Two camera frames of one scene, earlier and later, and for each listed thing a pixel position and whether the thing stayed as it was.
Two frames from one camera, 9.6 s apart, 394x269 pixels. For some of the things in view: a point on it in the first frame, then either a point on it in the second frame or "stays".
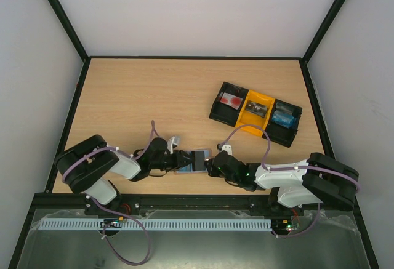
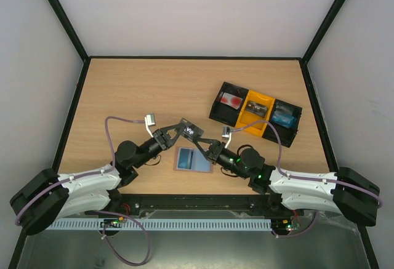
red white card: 231,100 stays
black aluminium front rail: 210,202 stays
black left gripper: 179,158 → 163,143
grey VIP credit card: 198,160 → 191,131
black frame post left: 63,15 stays
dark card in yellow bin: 256,108 stays
